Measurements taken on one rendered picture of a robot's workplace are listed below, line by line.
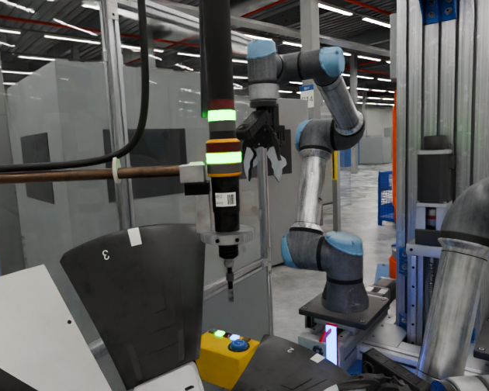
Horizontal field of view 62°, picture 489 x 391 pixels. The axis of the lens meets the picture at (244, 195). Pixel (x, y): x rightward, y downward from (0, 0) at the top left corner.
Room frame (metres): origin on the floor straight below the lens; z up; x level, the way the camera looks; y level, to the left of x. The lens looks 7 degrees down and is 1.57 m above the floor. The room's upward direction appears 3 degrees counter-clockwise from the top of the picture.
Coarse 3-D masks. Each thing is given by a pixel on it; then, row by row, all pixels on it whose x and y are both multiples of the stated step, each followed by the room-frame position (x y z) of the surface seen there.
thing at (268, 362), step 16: (272, 336) 0.76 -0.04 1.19; (256, 352) 0.71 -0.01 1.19; (272, 352) 0.71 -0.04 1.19; (304, 352) 0.71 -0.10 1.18; (256, 368) 0.66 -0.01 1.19; (272, 368) 0.65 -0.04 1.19; (288, 368) 0.65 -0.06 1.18; (304, 368) 0.66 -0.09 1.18; (320, 368) 0.67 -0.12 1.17; (336, 368) 0.68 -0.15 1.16; (240, 384) 0.61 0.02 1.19; (256, 384) 0.61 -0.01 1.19; (272, 384) 0.60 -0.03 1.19; (288, 384) 0.60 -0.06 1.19; (304, 384) 0.61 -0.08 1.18; (320, 384) 0.62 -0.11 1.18
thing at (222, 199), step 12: (216, 180) 0.50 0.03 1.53; (228, 180) 0.49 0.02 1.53; (216, 192) 0.50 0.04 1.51; (228, 192) 0.49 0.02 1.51; (216, 204) 0.50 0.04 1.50; (228, 204) 0.49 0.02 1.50; (216, 216) 0.50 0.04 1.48; (228, 216) 0.50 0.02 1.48; (216, 228) 0.50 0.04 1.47; (228, 228) 0.49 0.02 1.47; (228, 252) 0.50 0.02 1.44
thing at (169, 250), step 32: (160, 224) 0.65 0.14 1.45; (192, 224) 0.67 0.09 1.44; (64, 256) 0.59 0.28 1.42; (96, 256) 0.60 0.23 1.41; (128, 256) 0.60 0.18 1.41; (160, 256) 0.61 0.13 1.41; (192, 256) 0.62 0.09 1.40; (96, 288) 0.57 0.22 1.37; (128, 288) 0.57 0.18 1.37; (160, 288) 0.57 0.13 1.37; (192, 288) 0.58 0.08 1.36; (96, 320) 0.55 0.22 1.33; (128, 320) 0.54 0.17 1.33; (160, 320) 0.54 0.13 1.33; (192, 320) 0.54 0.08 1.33; (128, 352) 0.52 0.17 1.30; (160, 352) 0.52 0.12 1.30; (192, 352) 0.51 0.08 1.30; (128, 384) 0.50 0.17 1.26
